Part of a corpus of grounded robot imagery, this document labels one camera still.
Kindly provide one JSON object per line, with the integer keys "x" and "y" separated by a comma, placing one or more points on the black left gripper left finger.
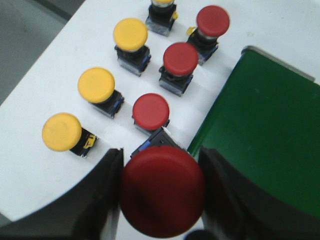
{"x": 88, "y": 211}

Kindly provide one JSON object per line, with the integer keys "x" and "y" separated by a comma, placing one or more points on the green conveyor belt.
{"x": 266, "y": 123}

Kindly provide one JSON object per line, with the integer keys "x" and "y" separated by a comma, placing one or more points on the yellow mushroom push button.
{"x": 63, "y": 132}
{"x": 130, "y": 36}
{"x": 162, "y": 14}
{"x": 97, "y": 86}

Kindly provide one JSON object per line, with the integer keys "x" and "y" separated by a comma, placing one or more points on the red mushroom push button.
{"x": 162, "y": 190}
{"x": 212, "y": 21}
{"x": 180, "y": 60}
{"x": 150, "y": 112}

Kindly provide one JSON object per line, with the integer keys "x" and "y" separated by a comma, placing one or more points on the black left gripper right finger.
{"x": 237, "y": 209}

